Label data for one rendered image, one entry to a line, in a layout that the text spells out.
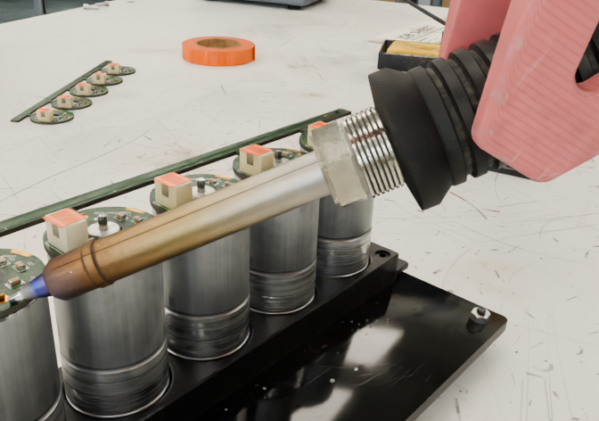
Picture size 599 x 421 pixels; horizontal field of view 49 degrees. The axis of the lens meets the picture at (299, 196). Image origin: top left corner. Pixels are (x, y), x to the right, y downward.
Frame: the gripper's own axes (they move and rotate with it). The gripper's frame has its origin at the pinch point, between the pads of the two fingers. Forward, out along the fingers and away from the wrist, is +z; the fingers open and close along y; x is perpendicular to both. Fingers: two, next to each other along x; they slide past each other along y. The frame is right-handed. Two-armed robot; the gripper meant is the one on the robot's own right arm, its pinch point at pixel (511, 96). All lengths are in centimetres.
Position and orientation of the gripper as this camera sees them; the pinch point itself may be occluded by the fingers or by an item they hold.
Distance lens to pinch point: 11.7
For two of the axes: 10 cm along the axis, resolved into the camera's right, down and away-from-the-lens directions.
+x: 8.5, 4.5, 2.8
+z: -5.3, 7.9, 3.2
